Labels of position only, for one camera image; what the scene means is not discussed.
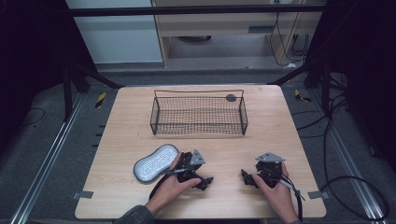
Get person's left hand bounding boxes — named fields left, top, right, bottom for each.
left=145, top=151, right=203, bottom=217

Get white cabinet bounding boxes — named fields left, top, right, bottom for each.
left=64, top=0, right=164, bottom=65

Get black looped floor cable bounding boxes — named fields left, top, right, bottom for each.
left=318, top=91, right=390, bottom=222

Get aluminium floor rail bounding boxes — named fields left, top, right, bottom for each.
left=310, top=89, right=388, bottom=224
left=8, top=92, right=86, bottom=224

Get black metal stand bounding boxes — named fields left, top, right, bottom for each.
left=61, top=60, right=126, bottom=123
left=268, top=57, right=332, bottom=114

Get black hanging desk cables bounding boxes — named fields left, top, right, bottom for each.
left=268, top=11, right=313, bottom=67

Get person's right hand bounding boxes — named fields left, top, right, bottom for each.
left=251, top=161, right=301, bottom=218

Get grey tape piece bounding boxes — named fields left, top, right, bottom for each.
left=307, top=190, right=331, bottom=201
left=72, top=190, right=94, bottom=200

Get black horizontal frame bar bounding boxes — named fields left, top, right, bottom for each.
left=68, top=4, right=327, bottom=18

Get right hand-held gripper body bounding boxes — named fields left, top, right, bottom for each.
left=254, top=151, right=286, bottom=189

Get yellow black striped tape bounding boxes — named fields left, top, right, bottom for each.
left=293, top=89, right=312, bottom=104
left=94, top=91, right=107, bottom=109

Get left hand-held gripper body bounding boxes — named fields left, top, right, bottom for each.
left=176, top=148, right=206, bottom=184

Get black curtain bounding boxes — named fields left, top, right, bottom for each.
left=306, top=0, right=396, bottom=174
left=0, top=0, right=98, bottom=153

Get left hand-held gripper black cable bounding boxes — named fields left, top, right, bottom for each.
left=148, top=168, right=189, bottom=201

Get thin black floor cable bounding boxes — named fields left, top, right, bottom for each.
left=21, top=106, right=47, bottom=127

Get light wooden desk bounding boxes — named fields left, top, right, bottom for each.
left=150, top=0, right=329, bottom=68

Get right hand-held gripper black cable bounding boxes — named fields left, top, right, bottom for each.
left=278, top=177, right=306, bottom=222

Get black wire mesh basket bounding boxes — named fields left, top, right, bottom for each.
left=149, top=89, right=249, bottom=136

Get hand-held gripper black cable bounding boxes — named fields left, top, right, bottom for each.
left=278, top=177, right=306, bottom=222
left=148, top=168, right=189, bottom=201

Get grey oval mesh pad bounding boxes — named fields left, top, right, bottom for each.
left=133, top=143, right=180, bottom=184

